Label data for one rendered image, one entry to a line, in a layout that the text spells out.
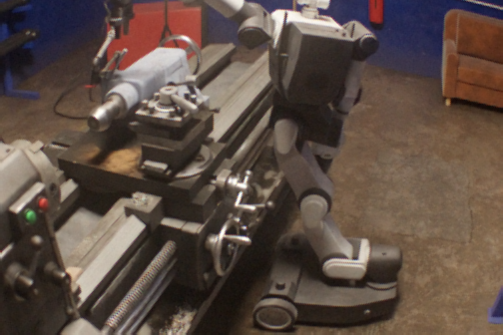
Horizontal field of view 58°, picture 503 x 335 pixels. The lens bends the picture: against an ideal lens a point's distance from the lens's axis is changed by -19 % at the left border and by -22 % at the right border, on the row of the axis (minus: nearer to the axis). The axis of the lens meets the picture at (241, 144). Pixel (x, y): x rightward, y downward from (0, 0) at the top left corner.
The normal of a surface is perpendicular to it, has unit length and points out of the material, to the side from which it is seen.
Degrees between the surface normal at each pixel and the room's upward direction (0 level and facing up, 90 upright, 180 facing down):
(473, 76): 90
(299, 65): 109
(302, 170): 90
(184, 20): 90
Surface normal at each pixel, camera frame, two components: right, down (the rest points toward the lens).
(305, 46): 0.22, 0.52
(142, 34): 0.00, 0.47
